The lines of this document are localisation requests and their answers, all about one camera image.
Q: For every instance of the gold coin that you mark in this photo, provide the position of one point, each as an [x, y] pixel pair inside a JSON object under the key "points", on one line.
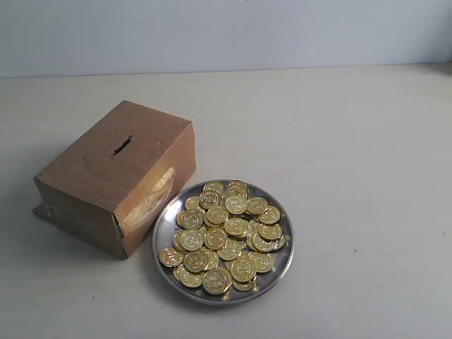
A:
{"points": [[217, 281], [191, 240], [171, 257], [270, 232], [236, 205], [243, 270]]}

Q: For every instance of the round silver metal plate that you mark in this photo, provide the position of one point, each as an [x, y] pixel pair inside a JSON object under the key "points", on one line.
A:
{"points": [[166, 227]]}

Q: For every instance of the gold coin left middle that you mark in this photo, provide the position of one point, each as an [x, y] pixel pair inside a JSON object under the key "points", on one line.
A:
{"points": [[191, 240]]}

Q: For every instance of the cardboard box with slot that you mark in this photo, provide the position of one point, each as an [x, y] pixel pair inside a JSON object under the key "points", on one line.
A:
{"points": [[110, 185]]}

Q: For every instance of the gold coin bottom front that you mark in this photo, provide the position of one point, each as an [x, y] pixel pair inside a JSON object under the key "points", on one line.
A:
{"points": [[217, 281]]}

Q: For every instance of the gold coin lower right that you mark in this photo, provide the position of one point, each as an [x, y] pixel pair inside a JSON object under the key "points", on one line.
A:
{"points": [[243, 270]]}

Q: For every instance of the gold coin far left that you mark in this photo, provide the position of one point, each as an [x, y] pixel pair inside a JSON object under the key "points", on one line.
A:
{"points": [[171, 257]]}

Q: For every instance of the gold coin right side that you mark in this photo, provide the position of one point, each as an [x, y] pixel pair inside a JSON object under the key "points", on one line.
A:
{"points": [[270, 232]]}

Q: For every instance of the gold coin center top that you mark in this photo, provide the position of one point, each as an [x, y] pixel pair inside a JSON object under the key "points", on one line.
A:
{"points": [[236, 205]]}

